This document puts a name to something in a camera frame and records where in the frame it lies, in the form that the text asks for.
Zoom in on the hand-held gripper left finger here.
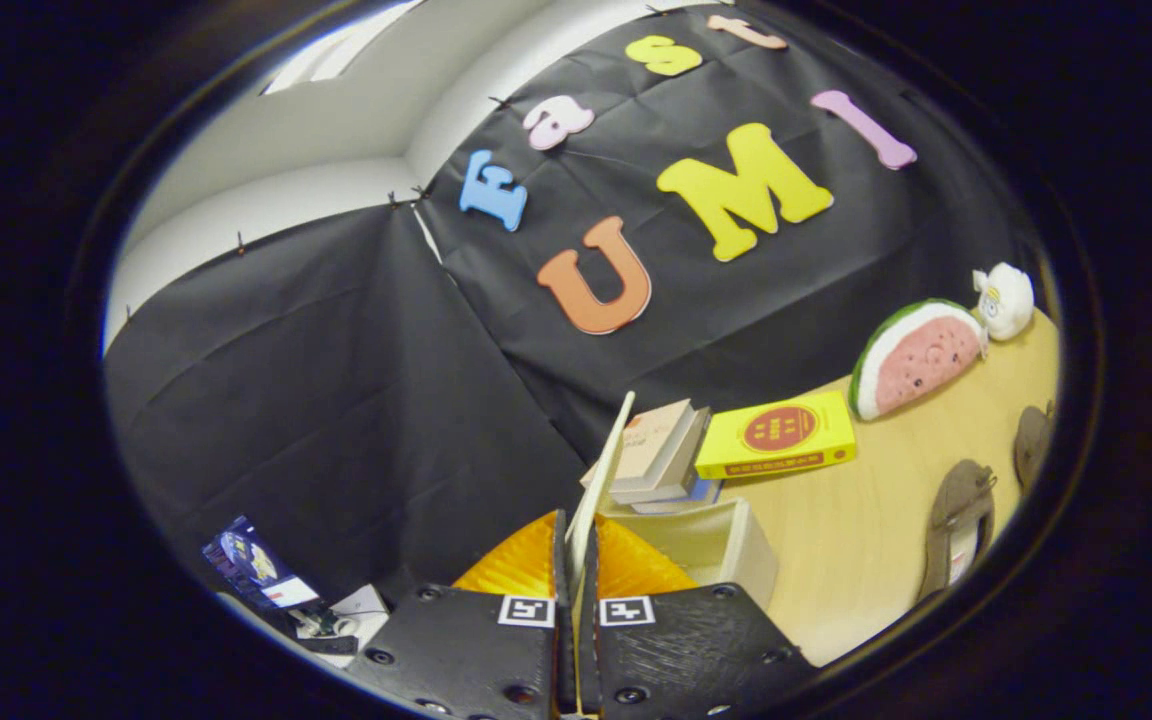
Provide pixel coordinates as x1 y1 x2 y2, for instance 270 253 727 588
346 510 572 720

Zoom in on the white plush toy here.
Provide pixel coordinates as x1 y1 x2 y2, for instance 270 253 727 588
972 262 1036 342

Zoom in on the watermelon slice plush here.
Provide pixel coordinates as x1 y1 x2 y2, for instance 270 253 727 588
849 298 989 421

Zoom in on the grey book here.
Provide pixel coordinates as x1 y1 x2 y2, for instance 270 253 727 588
611 405 712 504

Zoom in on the brown fuzzy shoe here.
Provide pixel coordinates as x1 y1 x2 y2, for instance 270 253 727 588
1013 402 1057 493
918 459 997 601

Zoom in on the beige book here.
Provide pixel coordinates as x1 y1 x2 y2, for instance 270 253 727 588
581 399 697 493

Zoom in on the yellow book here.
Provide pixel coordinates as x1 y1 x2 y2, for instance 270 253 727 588
694 390 858 480

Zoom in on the long ceiling light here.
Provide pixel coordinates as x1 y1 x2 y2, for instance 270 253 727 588
261 0 427 96

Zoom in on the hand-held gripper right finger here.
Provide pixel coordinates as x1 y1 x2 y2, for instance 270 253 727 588
576 515 817 720

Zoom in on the white box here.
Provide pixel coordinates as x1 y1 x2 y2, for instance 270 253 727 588
286 585 392 669

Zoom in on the blue book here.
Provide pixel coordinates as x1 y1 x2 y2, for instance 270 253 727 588
631 478 724 515

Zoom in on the beige fabric storage box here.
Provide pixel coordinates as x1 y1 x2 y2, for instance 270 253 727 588
564 390 780 613

